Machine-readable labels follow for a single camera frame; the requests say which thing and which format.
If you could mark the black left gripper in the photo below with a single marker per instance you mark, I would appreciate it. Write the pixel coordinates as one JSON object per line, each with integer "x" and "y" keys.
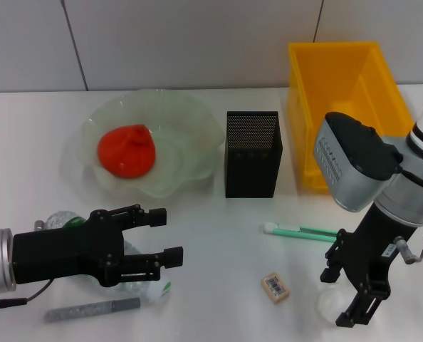
{"x": 65, "y": 253}

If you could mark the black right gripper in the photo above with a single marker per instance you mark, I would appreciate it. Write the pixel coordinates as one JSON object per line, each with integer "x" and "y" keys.
{"x": 368, "y": 253}

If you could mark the white paper ball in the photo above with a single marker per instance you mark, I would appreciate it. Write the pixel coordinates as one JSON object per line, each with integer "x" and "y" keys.
{"x": 330, "y": 299}

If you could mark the clear green-labelled water bottle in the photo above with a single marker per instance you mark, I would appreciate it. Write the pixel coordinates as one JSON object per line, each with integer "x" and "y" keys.
{"x": 158, "y": 291}

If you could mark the mint green utility knife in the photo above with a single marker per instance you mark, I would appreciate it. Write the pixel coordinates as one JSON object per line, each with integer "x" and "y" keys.
{"x": 290, "y": 232}

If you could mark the orange fruit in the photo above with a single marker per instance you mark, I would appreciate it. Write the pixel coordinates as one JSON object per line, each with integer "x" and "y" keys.
{"x": 126, "y": 153}

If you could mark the beige eraser with barcode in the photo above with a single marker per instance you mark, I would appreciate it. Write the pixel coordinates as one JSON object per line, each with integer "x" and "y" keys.
{"x": 275, "y": 288}

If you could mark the pale green wavy glass plate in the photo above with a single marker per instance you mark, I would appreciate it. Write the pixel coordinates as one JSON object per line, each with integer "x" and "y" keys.
{"x": 186, "y": 142}

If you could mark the grey glitter pen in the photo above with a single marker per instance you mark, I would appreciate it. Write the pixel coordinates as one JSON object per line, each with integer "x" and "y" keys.
{"x": 90, "y": 310}

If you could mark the black mesh pen holder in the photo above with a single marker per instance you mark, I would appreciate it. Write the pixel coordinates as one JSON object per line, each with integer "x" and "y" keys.
{"x": 250, "y": 171}

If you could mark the yellow plastic bin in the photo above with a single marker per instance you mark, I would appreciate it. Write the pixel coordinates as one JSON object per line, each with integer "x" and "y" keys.
{"x": 325, "y": 78}

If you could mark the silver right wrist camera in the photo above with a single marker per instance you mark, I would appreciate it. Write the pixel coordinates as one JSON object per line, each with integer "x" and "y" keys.
{"x": 357, "y": 164}

